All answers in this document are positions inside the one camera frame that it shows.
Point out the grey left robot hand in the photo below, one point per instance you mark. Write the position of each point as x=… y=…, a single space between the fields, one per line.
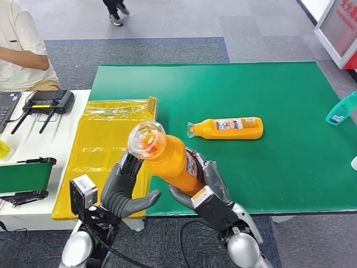
x=120 y=192

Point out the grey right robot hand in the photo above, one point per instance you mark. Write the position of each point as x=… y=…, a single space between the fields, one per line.
x=216 y=183

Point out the orange bottle with clear cap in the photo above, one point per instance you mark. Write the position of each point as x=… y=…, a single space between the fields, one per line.
x=226 y=129
x=173 y=162

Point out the teal plastic bottle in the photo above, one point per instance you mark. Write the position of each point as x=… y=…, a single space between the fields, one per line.
x=340 y=110

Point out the yellow plastic-wrapped flat box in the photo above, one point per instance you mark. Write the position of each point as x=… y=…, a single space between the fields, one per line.
x=103 y=148

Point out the green table mat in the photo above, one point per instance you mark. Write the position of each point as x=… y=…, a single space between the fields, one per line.
x=250 y=88

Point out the small green belt conveyor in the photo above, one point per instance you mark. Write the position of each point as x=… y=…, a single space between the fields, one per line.
x=22 y=177

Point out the black remote controller with antennas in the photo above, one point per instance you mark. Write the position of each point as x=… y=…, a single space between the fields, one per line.
x=48 y=101

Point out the yellow label sticker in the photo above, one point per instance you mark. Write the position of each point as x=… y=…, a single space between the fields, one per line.
x=3 y=150

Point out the dark laptop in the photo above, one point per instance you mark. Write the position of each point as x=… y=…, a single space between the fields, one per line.
x=7 y=107

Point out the walking person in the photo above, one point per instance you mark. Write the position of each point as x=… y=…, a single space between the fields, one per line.
x=115 y=11

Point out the white rounded object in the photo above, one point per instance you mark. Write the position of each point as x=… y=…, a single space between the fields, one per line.
x=354 y=163

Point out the white display stand red sign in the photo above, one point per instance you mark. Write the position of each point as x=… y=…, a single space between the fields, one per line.
x=337 y=29

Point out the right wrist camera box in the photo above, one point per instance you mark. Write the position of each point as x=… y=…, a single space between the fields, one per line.
x=212 y=211

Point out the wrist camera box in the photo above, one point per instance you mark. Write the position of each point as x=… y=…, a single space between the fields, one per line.
x=212 y=211
x=84 y=192

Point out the white table support bracket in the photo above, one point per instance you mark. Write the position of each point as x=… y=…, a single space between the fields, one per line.
x=135 y=223

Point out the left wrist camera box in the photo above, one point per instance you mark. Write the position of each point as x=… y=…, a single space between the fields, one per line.
x=84 y=192

